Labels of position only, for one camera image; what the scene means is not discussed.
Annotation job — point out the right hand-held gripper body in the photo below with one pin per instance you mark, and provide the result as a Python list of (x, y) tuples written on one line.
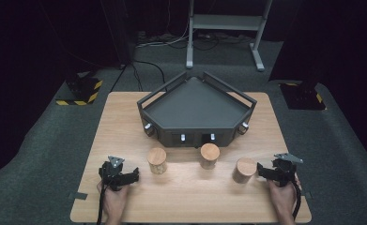
[(284, 172)]

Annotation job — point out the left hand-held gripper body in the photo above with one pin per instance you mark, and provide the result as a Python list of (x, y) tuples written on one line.
[(110, 175)]

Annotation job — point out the glass jar with red contents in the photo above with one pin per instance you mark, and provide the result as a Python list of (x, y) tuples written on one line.
[(244, 168)]

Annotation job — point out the glass jar with pale nuts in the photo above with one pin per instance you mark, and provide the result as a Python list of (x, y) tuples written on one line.
[(156, 159)]

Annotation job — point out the glass jar with brown contents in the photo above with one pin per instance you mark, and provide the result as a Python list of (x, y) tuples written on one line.
[(210, 154)]

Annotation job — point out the dark grey corner rack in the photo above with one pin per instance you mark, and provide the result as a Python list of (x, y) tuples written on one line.
[(196, 106)]

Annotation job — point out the person's right hand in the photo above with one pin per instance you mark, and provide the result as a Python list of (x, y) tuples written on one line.
[(281, 198)]

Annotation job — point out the person's left hand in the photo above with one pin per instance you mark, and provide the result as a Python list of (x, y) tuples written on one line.
[(114, 200)]

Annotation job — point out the grey tape piece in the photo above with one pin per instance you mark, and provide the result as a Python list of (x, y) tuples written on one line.
[(307, 195), (78, 196)]

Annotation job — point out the black yellow striped stand base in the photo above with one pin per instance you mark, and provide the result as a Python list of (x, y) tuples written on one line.
[(81, 89), (303, 95)]

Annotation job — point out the grey metal stand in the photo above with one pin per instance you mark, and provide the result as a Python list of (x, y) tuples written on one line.
[(225, 23)]

